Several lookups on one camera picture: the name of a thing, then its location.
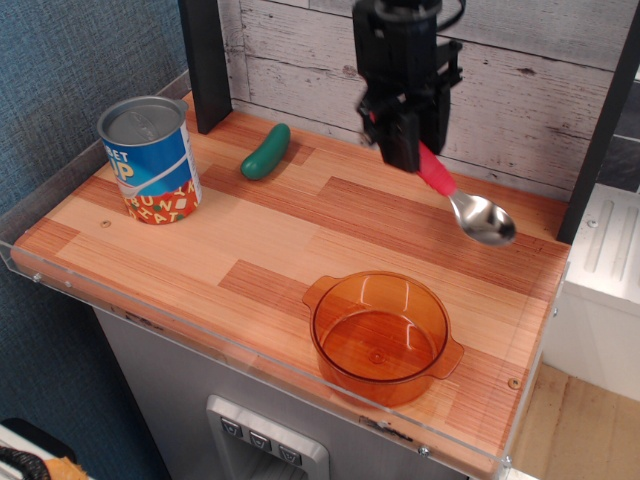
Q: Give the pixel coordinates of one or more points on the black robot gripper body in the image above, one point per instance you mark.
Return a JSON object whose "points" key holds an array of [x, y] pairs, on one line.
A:
{"points": [[397, 51]]}

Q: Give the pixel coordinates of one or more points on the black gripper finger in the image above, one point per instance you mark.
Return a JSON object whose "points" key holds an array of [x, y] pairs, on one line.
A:
{"points": [[398, 140], [433, 110]]}

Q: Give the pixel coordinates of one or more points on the red handled metal spoon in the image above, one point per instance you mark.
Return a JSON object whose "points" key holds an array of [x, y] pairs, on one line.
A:
{"points": [[480, 219]]}

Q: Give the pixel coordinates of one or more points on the green toy pickle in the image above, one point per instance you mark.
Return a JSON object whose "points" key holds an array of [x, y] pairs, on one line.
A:
{"points": [[263, 161]]}

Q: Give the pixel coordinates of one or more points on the clear acrylic table guard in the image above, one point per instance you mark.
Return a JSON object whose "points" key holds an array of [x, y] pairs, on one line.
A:
{"points": [[500, 300]]}

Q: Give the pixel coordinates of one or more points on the orange transparent plastic pot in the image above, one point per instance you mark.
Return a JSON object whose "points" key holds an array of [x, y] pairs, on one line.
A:
{"points": [[381, 335]]}

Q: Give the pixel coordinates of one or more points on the blue soup can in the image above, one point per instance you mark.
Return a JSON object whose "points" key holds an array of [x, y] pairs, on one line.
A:
{"points": [[148, 146]]}

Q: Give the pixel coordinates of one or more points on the white toy sink unit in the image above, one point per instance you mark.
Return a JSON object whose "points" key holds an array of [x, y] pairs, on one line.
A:
{"points": [[593, 331]]}

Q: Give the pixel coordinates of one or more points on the grey toy fridge cabinet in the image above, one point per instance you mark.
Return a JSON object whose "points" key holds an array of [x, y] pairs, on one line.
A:
{"points": [[172, 382]]}

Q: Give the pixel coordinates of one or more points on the silver dispenser button panel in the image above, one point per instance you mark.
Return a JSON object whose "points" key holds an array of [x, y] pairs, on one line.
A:
{"points": [[251, 446]]}

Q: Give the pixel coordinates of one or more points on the black and orange object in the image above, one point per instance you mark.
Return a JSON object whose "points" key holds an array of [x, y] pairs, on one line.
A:
{"points": [[28, 452]]}

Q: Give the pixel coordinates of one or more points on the dark right frame post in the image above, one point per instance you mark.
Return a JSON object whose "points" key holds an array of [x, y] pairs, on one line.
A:
{"points": [[618, 91]]}

